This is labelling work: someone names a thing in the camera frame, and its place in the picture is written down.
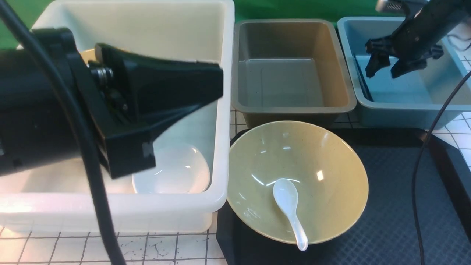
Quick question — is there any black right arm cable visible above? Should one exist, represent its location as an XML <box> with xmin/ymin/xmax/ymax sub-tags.
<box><xmin>411</xmin><ymin>70</ymin><xmax>471</xmax><ymax>265</ymax></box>

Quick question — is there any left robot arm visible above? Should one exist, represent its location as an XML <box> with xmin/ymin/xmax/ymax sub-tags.
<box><xmin>0</xmin><ymin>28</ymin><xmax>224</xmax><ymax>179</ymax></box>

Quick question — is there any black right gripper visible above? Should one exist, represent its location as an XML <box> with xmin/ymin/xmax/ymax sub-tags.
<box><xmin>365</xmin><ymin>0</ymin><xmax>470</xmax><ymax>79</ymax></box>

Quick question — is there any small white square dish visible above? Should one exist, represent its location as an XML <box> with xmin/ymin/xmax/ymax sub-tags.
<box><xmin>132</xmin><ymin>144</ymin><xmax>210</xmax><ymax>194</ymax></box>

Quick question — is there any white ceramic soup spoon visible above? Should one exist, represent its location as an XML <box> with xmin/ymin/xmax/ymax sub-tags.
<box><xmin>273</xmin><ymin>178</ymin><xmax>308</xmax><ymax>251</ymax></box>

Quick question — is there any large white plastic bin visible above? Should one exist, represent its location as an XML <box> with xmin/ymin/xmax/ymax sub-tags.
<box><xmin>1</xmin><ymin>0</ymin><xmax>234</xmax><ymax>233</ymax></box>

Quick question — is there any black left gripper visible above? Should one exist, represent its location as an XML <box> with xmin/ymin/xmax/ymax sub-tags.
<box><xmin>31</xmin><ymin>28</ymin><xmax>224</xmax><ymax>179</ymax></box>

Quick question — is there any grey plastic bin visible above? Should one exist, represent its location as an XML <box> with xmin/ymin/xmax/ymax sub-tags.
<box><xmin>231</xmin><ymin>20</ymin><xmax>357</xmax><ymax>128</ymax></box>

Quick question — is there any black textured serving tray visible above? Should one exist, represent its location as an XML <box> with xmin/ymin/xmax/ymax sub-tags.
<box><xmin>216</xmin><ymin>128</ymin><xmax>470</xmax><ymax>265</ymax></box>

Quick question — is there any green cloth backdrop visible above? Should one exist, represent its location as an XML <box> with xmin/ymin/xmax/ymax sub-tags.
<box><xmin>7</xmin><ymin>0</ymin><xmax>388</xmax><ymax>28</ymax></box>

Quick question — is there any blue plastic bin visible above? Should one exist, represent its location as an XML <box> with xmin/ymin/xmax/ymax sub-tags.
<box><xmin>337</xmin><ymin>17</ymin><xmax>468</xmax><ymax>129</ymax></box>

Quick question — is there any yellow noodle bowl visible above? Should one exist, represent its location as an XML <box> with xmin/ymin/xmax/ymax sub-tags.
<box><xmin>227</xmin><ymin>121</ymin><xmax>369</xmax><ymax>244</ymax></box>

